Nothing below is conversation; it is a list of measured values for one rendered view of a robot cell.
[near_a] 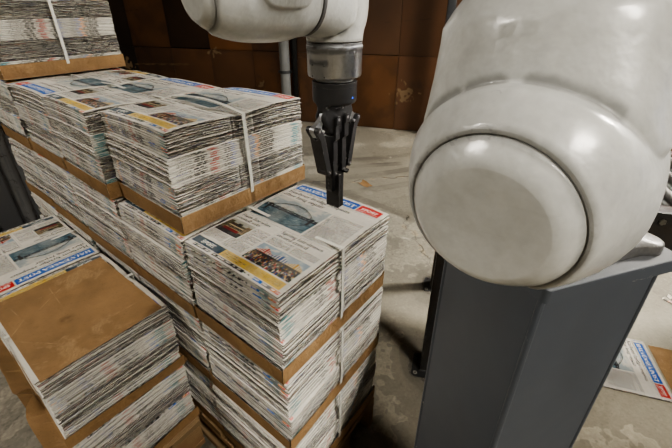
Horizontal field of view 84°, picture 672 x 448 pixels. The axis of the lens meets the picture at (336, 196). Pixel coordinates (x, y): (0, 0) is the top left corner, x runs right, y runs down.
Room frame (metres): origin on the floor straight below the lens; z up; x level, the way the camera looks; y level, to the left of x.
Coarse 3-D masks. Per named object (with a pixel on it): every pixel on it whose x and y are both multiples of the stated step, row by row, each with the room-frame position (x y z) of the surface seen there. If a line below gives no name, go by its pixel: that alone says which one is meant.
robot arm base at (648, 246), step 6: (648, 234) 0.39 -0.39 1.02; (642, 240) 0.37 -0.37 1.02; (648, 240) 0.37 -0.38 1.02; (654, 240) 0.38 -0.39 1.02; (660, 240) 0.38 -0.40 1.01; (636, 246) 0.37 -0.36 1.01; (642, 246) 0.37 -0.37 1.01; (648, 246) 0.37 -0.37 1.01; (654, 246) 0.37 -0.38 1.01; (660, 246) 0.37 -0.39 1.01; (630, 252) 0.36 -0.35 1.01; (636, 252) 0.36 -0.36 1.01; (642, 252) 0.37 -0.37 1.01; (648, 252) 0.37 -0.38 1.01; (654, 252) 0.37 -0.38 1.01; (660, 252) 0.37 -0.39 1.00; (624, 258) 0.36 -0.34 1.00
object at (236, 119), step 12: (204, 108) 0.86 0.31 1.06; (216, 108) 0.86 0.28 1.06; (240, 108) 0.86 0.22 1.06; (240, 120) 0.81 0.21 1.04; (252, 120) 0.83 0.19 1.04; (240, 132) 0.81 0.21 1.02; (252, 132) 0.83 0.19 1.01; (240, 144) 0.80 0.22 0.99; (252, 144) 0.83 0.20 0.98; (240, 156) 0.80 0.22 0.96; (252, 156) 0.82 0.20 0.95; (240, 168) 0.79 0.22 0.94; (252, 168) 0.82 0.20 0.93
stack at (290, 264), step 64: (64, 192) 1.05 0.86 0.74; (320, 192) 0.88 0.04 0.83; (128, 256) 0.85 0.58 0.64; (192, 256) 0.64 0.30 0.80; (256, 256) 0.60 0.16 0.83; (320, 256) 0.60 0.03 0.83; (384, 256) 0.77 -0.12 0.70; (192, 320) 0.68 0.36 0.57; (256, 320) 0.52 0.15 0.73; (320, 320) 0.56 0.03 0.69; (192, 384) 0.73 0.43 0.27; (256, 384) 0.55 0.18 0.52; (320, 384) 0.57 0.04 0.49
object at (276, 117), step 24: (216, 96) 0.98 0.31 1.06; (240, 96) 0.97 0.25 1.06; (264, 96) 0.96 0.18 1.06; (288, 96) 0.97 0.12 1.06; (264, 120) 0.86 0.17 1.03; (288, 120) 0.92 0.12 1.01; (264, 144) 0.85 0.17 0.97; (288, 144) 0.91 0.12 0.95; (264, 168) 0.84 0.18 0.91; (288, 168) 0.91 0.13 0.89
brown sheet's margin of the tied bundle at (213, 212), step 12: (132, 192) 0.79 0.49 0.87; (240, 192) 0.78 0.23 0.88; (144, 204) 0.76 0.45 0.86; (156, 204) 0.72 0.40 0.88; (216, 204) 0.73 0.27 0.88; (228, 204) 0.75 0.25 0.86; (240, 204) 0.78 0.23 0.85; (156, 216) 0.73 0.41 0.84; (168, 216) 0.69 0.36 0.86; (192, 216) 0.68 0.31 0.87; (204, 216) 0.70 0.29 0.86; (216, 216) 0.73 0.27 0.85; (180, 228) 0.67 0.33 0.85; (192, 228) 0.68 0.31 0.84
